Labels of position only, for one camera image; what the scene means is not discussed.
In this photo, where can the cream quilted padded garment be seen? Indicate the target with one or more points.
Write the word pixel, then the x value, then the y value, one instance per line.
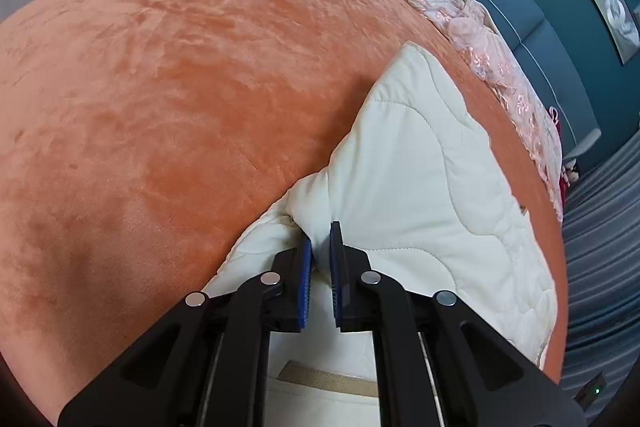
pixel 425 182

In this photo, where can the orange velvet bed blanket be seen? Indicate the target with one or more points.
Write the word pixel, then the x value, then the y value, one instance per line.
pixel 150 107

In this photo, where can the small plush toys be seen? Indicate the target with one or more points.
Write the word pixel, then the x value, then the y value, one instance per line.
pixel 571 172

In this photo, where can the magenta cloth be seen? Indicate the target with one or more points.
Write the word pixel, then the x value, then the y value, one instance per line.
pixel 557 142

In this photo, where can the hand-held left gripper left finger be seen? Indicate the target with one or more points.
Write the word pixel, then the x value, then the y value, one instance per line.
pixel 306 277

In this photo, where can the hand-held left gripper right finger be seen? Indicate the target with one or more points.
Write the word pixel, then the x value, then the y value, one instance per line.
pixel 336 277

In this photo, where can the grey pleated curtain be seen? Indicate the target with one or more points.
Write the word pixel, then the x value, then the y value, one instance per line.
pixel 600 257

